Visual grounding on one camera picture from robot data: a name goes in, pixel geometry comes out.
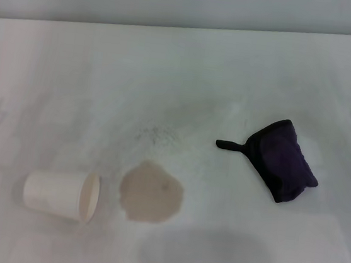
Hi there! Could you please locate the brown water stain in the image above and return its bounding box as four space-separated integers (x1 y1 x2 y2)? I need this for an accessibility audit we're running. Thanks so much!
115 156 188 227

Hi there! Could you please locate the white paper cup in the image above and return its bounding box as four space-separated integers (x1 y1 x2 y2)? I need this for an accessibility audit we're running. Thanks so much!
20 164 103 225

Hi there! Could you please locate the purple rag with black trim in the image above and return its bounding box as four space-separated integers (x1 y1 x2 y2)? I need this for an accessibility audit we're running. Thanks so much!
209 111 326 208

